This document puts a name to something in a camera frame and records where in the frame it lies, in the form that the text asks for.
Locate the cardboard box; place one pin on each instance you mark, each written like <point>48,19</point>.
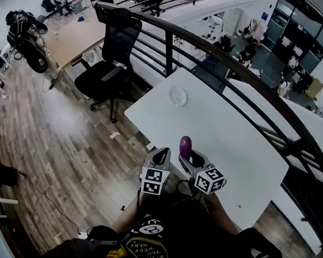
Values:
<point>314,88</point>

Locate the light wooden desk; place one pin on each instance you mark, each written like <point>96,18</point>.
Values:
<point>73,42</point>

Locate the person's right forearm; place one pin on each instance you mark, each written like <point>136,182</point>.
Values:
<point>222,215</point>

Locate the black printed t-shirt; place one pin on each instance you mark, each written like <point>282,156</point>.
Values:
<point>186,234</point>

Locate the black mesh office chair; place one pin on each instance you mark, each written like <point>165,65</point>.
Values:
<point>120,37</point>

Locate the white table leg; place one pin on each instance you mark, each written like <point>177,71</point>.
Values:
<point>150,146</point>

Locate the clear water bottle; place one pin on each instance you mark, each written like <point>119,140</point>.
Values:
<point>119,65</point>

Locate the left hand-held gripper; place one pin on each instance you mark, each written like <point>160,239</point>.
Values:
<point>152,181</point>

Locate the clear glass bowl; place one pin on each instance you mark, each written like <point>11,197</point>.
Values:
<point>178,96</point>

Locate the purple eggplant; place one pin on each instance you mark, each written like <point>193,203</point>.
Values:
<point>185,147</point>

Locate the white paper scrap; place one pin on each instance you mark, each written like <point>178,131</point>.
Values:
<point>115,135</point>

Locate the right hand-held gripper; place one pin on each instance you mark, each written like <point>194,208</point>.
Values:
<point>210,180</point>

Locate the person's left forearm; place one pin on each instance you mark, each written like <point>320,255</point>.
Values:
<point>127,215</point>

